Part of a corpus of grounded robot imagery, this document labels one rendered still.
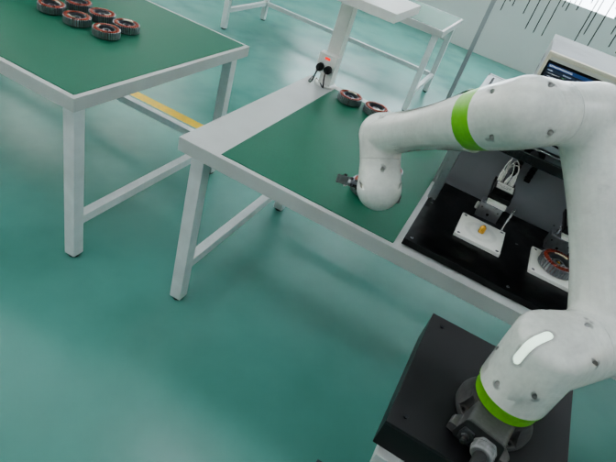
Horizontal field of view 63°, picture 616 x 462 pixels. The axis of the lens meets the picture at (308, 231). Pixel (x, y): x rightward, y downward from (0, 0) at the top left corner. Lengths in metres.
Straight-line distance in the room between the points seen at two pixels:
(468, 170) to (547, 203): 0.29
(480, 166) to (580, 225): 0.90
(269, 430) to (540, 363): 1.17
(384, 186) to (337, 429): 1.03
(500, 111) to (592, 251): 0.30
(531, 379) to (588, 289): 0.21
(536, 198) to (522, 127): 1.03
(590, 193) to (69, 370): 1.63
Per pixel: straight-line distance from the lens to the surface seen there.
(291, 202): 1.54
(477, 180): 1.89
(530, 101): 0.88
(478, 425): 0.97
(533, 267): 1.67
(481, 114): 0.92
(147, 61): 2.20
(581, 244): 1.02
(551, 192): 1.88
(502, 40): 8.00
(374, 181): 1.20
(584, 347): 0.93
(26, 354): 1.99
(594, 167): 1.01
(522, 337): 0.89
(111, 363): 1.94
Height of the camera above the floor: 1.56
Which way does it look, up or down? 35 degrees down
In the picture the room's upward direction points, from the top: 19 degrees clockwise
